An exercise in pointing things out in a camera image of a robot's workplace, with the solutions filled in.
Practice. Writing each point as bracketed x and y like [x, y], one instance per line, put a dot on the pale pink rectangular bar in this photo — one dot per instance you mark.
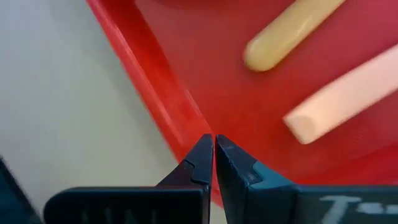
[335, 102]

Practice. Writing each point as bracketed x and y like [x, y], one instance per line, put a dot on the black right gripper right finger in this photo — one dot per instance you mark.
[267, 202]

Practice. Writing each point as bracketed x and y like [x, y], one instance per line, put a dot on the red plastic tray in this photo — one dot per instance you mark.
[224, 93]

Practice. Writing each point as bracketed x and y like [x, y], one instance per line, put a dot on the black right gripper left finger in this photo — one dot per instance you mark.
[140, 205]

